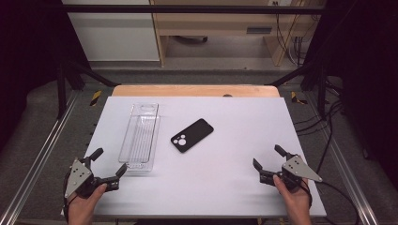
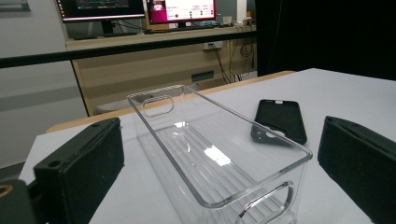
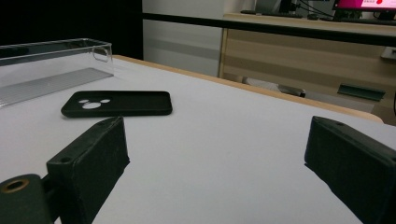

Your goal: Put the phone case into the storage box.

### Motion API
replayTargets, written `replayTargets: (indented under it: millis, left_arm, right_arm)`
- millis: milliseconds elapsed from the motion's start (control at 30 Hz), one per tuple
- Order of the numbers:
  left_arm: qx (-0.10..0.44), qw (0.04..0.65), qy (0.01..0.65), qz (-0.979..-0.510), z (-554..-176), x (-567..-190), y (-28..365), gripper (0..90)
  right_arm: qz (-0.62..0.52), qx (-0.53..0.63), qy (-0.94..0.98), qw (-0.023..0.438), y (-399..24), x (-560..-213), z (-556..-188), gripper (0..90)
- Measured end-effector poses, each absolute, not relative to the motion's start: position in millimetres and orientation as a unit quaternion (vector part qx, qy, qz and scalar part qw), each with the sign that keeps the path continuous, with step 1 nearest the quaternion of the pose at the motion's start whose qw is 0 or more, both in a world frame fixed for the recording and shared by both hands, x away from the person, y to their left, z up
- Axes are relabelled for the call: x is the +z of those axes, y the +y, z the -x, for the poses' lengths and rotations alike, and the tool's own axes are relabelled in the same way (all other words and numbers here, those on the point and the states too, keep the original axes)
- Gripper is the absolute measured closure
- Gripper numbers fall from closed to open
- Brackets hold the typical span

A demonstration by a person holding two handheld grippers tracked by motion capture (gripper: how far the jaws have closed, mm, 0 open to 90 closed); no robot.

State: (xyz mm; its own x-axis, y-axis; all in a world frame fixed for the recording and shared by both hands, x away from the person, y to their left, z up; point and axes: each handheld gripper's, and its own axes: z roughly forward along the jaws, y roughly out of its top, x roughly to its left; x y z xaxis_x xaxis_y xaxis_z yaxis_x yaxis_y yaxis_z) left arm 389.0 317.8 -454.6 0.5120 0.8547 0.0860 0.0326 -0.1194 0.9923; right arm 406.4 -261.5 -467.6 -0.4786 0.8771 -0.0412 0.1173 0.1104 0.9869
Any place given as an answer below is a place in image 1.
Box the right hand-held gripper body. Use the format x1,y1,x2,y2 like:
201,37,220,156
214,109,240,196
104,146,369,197
259,152,324,191

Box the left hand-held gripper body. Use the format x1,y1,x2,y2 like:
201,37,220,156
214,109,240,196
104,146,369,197
64,157,121,200

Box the clear plastic packaging box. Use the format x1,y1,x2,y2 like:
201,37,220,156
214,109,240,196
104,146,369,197
117,102,161,173

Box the black phone case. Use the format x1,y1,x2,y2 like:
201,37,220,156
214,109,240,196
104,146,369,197
170,117,215,154

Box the person's left hand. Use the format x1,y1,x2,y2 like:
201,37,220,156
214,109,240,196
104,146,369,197
67,183,108,218

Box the person's right hand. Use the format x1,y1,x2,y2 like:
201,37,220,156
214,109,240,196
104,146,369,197
272,173,314,218

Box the yellow black tape strip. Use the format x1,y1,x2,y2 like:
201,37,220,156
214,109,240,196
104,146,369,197
89,90,103,107
290,90,309,106

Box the wooden table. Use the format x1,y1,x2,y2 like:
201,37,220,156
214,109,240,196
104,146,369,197
111,83,281,98

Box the black curtain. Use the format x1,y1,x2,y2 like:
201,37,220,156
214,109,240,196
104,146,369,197
302,0,398,190
0,0,92,153

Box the white cabinet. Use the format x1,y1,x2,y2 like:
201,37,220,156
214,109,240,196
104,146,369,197
61,0,161,62

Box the grey desk label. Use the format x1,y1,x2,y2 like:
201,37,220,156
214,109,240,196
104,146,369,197
246,26,273,35

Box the curved grey device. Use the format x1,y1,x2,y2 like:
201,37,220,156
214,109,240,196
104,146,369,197
173,35,209,44

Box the black floor cables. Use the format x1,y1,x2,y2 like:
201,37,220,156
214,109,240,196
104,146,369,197
293,98,345,176

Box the aluminium rail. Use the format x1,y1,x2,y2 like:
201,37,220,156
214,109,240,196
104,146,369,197
307,93,380,225
0,89,80,225

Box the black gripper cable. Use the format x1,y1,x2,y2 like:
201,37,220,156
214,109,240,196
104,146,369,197
299,177,361,225

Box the black diagonal frame strut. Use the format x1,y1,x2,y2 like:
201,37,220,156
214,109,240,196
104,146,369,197
265,59,329,120
55,59,122,120

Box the hanging desk cables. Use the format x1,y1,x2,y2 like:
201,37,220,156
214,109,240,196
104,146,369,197
274,1,315,68

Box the beige drawer with handle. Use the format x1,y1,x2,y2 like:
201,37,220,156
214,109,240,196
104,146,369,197
149,0,327,68

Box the black horizontal frame bar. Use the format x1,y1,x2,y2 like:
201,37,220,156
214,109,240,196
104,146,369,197
61,4,327,15

